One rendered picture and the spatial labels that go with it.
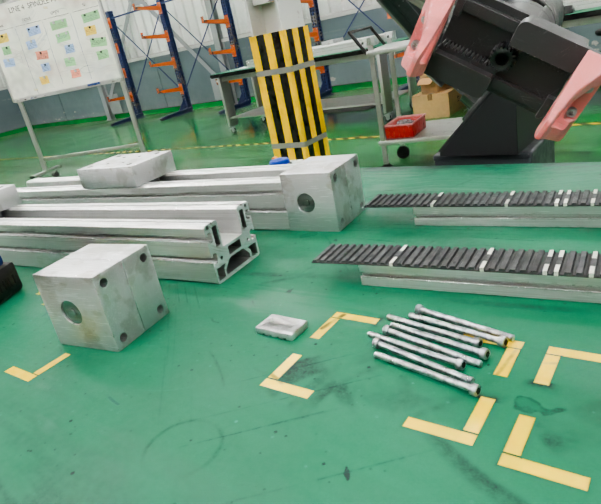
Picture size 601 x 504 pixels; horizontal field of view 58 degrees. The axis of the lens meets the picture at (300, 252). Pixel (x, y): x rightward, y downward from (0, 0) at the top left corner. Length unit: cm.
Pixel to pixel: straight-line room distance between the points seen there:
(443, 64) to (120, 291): 41
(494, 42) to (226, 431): 38
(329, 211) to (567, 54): 47
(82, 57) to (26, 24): 70
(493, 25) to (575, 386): 29
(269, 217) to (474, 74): 50
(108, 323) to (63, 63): 616
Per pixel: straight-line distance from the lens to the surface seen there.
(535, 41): 46
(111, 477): 49
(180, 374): 57
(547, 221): 77
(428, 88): 594
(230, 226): 79
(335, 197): 82
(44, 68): 689
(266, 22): 430
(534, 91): 49
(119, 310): 65
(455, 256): 63
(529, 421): 45
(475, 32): 49
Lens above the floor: 107
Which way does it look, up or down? 22 degrees down
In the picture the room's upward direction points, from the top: 12 degrees counter-clockwise
